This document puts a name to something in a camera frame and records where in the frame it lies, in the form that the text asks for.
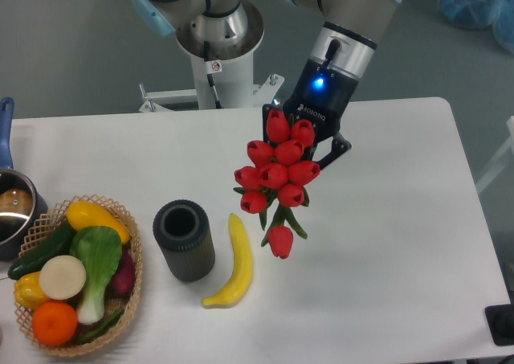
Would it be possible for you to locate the woven wicker basket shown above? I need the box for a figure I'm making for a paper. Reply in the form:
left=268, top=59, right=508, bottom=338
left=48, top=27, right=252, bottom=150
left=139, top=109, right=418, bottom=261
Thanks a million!
left=14, top=194, right=143, bottom=358

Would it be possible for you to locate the yellow squash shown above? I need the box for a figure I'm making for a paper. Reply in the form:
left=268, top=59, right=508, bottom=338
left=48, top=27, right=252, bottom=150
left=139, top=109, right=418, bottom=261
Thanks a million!
left=66, top=201, right=131, bottom=245

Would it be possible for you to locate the black device at edge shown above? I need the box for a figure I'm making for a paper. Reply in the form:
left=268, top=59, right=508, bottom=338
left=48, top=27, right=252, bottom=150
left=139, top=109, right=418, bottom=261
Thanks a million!
left=484, top=304, right=513, bottom=346

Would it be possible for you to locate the green cucumber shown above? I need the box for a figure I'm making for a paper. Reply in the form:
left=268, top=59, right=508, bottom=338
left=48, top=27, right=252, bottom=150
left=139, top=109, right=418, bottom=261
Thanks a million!
left=7, top=220, right=76, bottom=280

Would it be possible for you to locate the purple sweet potato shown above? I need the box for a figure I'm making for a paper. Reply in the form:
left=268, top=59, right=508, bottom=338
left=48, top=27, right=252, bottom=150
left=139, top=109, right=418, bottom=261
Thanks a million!
left=110, top=249, right=136, bottom=296

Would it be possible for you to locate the orange fruit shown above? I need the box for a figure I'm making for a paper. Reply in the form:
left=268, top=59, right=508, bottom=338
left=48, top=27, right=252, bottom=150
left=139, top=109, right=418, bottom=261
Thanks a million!
left=31, top=301, right=78, bottom=346

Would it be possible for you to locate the yellow banana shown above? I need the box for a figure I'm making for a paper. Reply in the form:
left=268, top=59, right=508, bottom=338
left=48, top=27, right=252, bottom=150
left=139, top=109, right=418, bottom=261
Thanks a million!
left=201, top=213, right=253, bottom=309

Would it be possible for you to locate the blue plastic bag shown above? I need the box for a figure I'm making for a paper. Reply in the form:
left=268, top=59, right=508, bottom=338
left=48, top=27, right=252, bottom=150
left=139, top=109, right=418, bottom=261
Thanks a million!
left=437, top=0, right=513, bottom=53

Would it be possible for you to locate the blue handled saucepan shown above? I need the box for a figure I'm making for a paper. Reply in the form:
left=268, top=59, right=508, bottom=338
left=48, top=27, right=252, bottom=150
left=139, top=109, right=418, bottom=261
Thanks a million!
left=1, top=97, right=48, bottom=261

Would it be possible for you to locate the yellow bell pepper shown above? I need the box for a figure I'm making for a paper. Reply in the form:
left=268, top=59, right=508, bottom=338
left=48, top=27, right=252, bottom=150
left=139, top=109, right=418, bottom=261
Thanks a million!
left=14, top=272, right=50, bottom=310

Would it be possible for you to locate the green bok choy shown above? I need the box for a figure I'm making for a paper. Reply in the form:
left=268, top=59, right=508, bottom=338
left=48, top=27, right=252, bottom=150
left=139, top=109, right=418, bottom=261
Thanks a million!
left=70, top=226, right=122, bottom=325

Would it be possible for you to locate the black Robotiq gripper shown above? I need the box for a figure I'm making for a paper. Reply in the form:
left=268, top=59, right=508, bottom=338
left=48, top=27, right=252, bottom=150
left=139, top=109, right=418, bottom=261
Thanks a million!
left=262, top=59, right=358, bottom=170

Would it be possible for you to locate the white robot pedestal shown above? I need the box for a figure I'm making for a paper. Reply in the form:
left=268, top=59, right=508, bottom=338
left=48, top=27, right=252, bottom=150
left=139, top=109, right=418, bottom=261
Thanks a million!
left=139, top=53, right=285, bottom=112

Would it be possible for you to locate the white round radish slice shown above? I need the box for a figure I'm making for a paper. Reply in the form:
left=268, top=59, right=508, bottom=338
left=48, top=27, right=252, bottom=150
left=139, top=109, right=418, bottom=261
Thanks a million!
left=39, top=255, right=86, bottom=301

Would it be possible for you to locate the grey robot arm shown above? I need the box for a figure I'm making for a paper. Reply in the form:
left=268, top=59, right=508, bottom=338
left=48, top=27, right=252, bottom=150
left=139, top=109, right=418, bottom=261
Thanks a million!
left=131, top=0, right=402, bottom=167

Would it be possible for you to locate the green chili pepper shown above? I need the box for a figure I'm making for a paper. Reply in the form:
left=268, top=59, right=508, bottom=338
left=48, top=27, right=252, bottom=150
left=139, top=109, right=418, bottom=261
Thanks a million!
left=75, top=308, right=124, bottom=345

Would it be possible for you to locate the red tulip bouquet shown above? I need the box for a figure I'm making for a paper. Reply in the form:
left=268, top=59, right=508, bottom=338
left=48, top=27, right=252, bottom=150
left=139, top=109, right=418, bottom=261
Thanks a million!
left=234, top=109, right=321, bottom=260

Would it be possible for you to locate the dark grey ribbed vase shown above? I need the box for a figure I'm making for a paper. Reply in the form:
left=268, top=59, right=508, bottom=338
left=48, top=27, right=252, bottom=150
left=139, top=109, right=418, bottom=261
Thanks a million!
left=153, top=199, right=215, bottom=282

